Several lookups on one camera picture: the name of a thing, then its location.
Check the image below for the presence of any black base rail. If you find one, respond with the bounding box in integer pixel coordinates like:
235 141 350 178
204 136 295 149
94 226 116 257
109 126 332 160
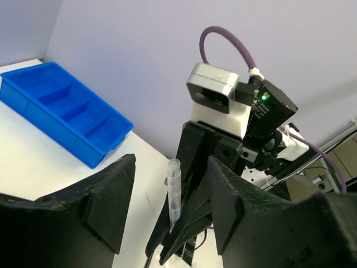
266 119 356 193

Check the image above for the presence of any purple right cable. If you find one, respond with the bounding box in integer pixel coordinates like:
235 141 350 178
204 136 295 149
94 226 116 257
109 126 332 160
199 26 348 193

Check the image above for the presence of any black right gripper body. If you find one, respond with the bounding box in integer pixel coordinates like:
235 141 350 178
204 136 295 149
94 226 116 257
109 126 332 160
181 121 279 173

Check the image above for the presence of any blue compartment tray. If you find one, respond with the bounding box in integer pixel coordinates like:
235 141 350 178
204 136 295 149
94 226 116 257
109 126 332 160
1 62 133 168

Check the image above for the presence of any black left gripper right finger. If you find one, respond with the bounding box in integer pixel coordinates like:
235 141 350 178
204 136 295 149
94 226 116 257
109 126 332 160
208 157 356 267

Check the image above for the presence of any thin purple pen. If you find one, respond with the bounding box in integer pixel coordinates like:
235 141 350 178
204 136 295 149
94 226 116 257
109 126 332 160
167 159 181 232

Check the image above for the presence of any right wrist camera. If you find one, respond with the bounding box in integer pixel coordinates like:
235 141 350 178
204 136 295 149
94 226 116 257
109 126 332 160
185 61 252 139

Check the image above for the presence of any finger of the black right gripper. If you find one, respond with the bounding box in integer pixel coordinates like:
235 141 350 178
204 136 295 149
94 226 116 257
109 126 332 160
159 175 212 265
144 122 207 256

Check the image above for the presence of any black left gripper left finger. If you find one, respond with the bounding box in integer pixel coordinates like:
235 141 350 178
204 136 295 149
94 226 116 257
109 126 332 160
1 154 136 267

